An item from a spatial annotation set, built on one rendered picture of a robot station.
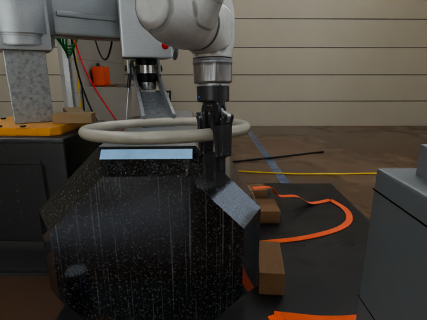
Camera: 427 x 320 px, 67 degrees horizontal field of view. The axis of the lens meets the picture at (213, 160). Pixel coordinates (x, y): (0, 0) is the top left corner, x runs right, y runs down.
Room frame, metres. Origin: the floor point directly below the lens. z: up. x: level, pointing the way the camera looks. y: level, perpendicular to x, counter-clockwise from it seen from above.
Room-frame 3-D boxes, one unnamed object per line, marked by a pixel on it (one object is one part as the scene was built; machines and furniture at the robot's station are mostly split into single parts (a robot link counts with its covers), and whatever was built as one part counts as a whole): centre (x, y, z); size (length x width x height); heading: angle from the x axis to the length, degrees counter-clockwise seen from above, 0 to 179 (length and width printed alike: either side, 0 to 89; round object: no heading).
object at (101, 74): (4.64, 1.56, 1.00); 0.50 x 0.22 x 0.33; 1
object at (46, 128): (1.80, 1.01, 0.76); 0.49 x 0.49 x 0.05; 0
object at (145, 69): (1.57, 0.32, 1.12); 0.12 x 0.09 x 0.30; 16
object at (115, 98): (4.76, 1.35, 0.43); 1.30 x 0.62 x 0.86; 1
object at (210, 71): (0.76, 0.00, 1.04); 0.09 x 0.09 x 0.06
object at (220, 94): (0.76, 0.00, 0.97); 0.08 x 0.07 x 0.09; 32
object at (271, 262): (1.45, -0.29, 0.07); 0.30 x 0.12 x 0.12; 174
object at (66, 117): (1.75, 0.76, 0.81); 0.20 x 0.10 x 0.05; 98
